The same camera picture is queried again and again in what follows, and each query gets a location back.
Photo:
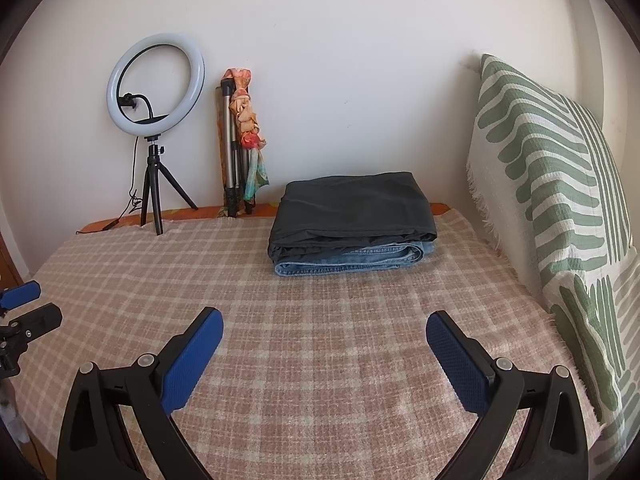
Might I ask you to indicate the folded blue jeans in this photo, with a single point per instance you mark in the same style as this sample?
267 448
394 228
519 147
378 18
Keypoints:
374 258

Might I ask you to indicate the orange bed sheet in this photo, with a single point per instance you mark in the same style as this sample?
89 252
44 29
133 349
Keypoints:
209 212

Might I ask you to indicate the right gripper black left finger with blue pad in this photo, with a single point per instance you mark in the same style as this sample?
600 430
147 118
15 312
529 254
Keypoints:
94 441

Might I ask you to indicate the black mini tripod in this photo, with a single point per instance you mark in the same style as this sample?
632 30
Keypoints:
151 186

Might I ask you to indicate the white ring light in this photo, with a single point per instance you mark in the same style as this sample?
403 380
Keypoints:
155 84

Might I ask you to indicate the folded silver tripod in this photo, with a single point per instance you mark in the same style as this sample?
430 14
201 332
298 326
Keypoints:
234 159

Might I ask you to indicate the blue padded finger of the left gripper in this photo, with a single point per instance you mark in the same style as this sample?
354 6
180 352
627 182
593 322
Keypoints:
17 296

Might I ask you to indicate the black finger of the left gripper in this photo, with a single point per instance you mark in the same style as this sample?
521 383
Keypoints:
28 327

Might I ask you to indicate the orange floral scarf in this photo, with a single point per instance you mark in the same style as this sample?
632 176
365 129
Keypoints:
248 128

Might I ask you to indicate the white gloved left hand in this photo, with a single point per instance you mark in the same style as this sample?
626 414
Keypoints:
10 415

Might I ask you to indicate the dark grey pants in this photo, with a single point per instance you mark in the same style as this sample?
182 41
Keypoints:
326 217

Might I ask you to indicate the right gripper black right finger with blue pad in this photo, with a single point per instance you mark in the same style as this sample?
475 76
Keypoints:
553 442

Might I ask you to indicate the pink checked bed blanket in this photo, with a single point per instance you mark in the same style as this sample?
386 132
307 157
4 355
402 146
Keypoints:
315 378

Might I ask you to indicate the green white patterned pillow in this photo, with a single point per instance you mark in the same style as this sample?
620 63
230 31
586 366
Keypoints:
548 187

